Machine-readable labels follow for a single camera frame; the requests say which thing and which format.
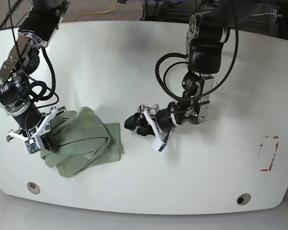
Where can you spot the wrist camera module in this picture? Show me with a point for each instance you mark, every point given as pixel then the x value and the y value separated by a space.
pixel 33 145
pixel 159 146

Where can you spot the red tape rectangle marking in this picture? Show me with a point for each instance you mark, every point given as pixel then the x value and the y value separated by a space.
pixel 267 153

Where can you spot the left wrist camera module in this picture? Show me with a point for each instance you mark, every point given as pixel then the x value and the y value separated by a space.
pixel 159 146

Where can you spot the table cable grommet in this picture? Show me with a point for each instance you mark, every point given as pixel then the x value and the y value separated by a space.
pixel 33 188
pixel 243 199

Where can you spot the green polo t-shirt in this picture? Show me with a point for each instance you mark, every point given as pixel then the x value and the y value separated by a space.
pixel 84 141

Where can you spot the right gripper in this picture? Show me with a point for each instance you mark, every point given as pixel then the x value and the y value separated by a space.
pixel 43 130

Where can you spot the right table cable grommet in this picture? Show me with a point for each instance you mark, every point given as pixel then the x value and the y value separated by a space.
pixel 243 199

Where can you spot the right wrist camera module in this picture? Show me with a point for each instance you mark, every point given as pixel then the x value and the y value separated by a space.
pixel 33 145

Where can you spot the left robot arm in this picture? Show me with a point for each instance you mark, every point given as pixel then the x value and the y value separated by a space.
pixel 205 39

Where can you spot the left table cable grommet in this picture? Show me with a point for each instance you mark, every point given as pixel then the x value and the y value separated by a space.
pixel 33 188

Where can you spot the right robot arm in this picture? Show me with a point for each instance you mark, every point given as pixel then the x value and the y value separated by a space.
pixel 19 92

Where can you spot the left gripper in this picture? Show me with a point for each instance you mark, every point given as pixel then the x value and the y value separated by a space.
pixel 145 123

